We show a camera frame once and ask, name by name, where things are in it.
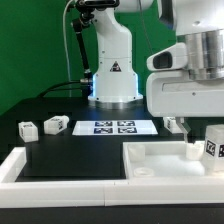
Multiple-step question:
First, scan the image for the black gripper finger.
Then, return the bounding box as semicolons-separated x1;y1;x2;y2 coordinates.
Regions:
176;117;191;142

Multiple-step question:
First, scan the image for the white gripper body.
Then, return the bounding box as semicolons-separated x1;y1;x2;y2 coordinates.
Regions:
146;43;224;117

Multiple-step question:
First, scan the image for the white square tabletop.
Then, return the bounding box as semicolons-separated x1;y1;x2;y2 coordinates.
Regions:
122;140;224;182

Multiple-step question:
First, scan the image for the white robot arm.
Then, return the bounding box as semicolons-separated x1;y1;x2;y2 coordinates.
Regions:
89;0;224;134

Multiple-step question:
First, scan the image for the white sheet with AprilTags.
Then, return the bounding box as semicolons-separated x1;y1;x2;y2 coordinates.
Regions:
73;120;158;136

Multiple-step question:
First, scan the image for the white U-shaped obstacle fence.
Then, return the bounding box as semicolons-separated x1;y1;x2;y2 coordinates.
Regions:
0;147;224;208

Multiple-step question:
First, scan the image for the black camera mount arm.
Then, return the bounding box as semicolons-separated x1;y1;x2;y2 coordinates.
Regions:
70;0;120;84

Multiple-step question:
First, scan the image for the black cable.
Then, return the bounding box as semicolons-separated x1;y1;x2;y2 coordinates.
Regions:
36;78;93;98

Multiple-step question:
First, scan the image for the white cable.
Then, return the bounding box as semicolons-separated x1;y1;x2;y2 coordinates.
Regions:
62;0;76;82

